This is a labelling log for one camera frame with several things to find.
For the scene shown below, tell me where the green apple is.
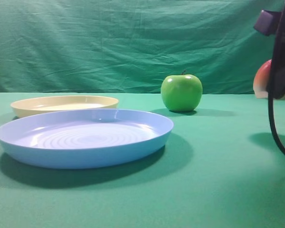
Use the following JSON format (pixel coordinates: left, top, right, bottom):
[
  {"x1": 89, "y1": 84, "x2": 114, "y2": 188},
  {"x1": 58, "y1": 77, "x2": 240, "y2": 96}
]
[{"x1": 161, "y1": 73, "x2": 203, "y2": 112}]

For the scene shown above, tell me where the yellow plate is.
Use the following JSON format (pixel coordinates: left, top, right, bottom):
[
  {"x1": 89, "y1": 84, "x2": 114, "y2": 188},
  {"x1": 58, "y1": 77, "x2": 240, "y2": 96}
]
[{"x1": 10, "y1": 95, "x2": 119, "y2": 118}]

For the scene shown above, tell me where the green cloth backdrop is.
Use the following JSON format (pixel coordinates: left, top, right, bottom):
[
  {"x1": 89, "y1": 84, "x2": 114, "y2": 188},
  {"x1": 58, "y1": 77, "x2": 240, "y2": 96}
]
[{"x1": 0, "y1": 0, "x2": 284, "y2": 94}]

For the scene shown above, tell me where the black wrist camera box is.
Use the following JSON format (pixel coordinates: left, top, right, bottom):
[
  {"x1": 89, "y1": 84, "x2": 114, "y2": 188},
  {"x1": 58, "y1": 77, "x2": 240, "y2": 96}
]
[{"x1": 253, "y1": 9, "x2": 281, "y2": 36}]

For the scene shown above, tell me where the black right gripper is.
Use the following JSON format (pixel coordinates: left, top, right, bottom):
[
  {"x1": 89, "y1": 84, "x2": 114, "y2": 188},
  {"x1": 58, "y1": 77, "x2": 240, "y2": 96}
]
[{"x1": 270, "y1": 1, "x2": 285, "y2": 99}]

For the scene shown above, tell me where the black cable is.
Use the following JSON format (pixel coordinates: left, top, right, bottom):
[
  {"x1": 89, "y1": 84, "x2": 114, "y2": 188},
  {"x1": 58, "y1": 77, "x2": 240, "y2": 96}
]
[{"x1": 267, "y1": 0, "x2": 285, "y2": 164}]

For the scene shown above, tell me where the blue plate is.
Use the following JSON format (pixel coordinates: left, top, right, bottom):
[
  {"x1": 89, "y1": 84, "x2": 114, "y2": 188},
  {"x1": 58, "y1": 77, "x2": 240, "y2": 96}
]
[{"x1": 0, "y1": 109, "x2": 174, "y2": 169}]

